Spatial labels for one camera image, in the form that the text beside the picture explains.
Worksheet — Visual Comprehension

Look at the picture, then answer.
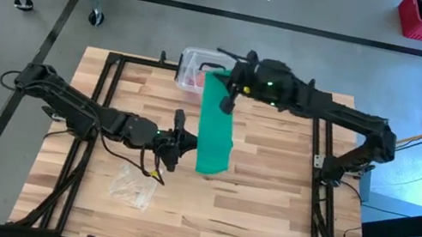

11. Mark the black metal table frame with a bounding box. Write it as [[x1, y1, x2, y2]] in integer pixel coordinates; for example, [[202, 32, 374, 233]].
[[2, 29, 406, 237]]

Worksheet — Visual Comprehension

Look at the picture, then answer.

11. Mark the large clear plastic bag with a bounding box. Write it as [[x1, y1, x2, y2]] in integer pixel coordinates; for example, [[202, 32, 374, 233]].
[[105, 157, 162, 214]]

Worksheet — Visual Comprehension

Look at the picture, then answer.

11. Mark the black caster wheel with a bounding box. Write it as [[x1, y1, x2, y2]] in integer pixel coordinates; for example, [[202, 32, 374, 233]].
[[87, 8, 106, 28], [12, 0, 36, 14]]

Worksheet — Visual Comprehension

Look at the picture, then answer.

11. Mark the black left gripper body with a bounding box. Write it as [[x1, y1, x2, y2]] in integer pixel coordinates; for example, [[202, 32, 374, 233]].
[[148, 104, 192, 174]]

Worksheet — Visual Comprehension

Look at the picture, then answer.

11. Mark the clear plastic storage box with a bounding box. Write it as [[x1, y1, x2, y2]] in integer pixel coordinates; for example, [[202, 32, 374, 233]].
[[175, 45, 244, 100]]

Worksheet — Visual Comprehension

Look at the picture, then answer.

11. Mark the orange bandage roll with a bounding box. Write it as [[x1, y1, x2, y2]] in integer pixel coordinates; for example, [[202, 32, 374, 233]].
[[192, 70, 208, 94]]

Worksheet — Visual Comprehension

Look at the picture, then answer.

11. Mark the silver metal bracket plate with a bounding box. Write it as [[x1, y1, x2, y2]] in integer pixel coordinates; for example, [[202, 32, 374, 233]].
[[312, 154, 327, 170]]

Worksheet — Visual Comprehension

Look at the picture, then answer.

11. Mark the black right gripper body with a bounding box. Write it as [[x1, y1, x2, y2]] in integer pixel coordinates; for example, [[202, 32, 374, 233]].
[[218, 46, 268, 120]]

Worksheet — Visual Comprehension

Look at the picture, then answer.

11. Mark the green elastic bandage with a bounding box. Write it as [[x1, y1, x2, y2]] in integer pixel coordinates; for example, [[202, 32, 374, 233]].
[[187, 66, 248, 179]]

